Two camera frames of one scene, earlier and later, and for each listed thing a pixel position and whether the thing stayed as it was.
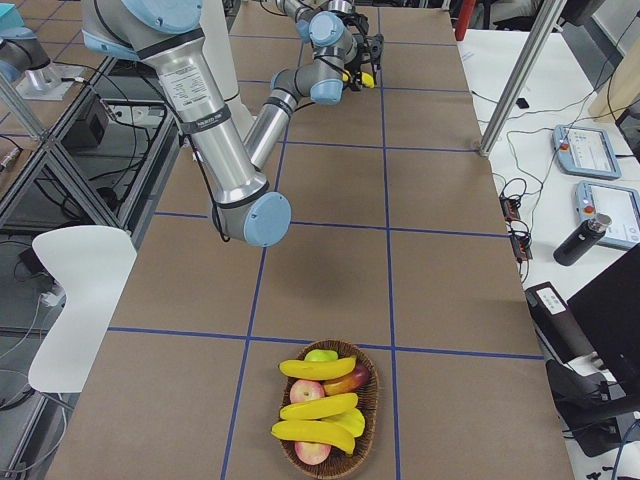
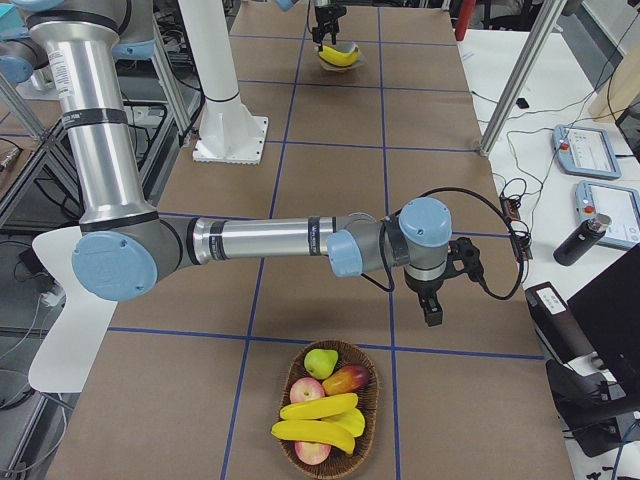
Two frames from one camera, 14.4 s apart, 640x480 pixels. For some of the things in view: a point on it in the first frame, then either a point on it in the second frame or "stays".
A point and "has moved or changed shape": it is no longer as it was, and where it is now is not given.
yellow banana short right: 353,420 stays
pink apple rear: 303,390 stays
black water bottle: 580,239 stays
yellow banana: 314,431 stays
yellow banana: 319,368 has moved or changed shape
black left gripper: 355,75 -> 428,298
